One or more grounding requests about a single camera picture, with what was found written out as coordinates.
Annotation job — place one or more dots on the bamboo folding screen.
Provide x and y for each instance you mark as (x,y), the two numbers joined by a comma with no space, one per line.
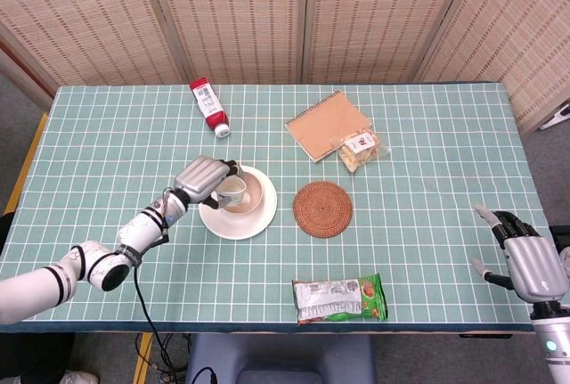
(249,14)

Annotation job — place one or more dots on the small white paper cup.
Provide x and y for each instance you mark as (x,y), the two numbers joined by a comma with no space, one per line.
(232,190)

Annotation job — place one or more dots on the white round plate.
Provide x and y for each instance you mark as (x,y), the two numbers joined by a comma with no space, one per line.
(263,219)

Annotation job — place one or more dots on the brown woven round coaster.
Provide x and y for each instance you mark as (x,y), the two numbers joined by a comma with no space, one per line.
(323,209)

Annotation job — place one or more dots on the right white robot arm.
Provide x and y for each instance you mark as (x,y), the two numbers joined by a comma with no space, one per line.
(552,348)

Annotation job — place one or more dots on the off-white bowl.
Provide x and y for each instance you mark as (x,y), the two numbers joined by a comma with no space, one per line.
(254,190)

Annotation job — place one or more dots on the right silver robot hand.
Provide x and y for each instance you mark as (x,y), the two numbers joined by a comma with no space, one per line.
(532,268)

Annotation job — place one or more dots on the green snack packet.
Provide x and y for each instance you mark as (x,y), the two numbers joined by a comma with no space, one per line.
(338,299)

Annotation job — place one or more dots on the kraft spiral notebook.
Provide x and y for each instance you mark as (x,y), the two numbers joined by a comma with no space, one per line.
(325,123)

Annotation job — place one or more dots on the white shoe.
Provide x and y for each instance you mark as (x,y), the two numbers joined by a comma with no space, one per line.
(80,378)

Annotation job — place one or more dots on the green grid tablecloth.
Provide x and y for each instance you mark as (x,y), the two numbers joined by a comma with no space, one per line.
(423,223)

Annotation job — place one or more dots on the clear bag of snacks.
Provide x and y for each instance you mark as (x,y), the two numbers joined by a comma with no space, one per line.
(360,152)

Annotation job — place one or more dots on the blue chair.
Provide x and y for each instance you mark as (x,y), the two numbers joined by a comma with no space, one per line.
(280,359)

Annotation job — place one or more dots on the white stand foot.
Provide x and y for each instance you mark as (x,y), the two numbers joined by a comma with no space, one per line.
(556,117)

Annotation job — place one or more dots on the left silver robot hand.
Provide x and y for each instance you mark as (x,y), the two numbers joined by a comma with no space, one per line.
(200,179)

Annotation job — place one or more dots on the red plastic bottle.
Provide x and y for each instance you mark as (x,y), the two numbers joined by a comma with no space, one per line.
(209,105)

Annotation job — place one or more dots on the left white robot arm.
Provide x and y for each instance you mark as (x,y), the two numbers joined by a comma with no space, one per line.
(89,263)

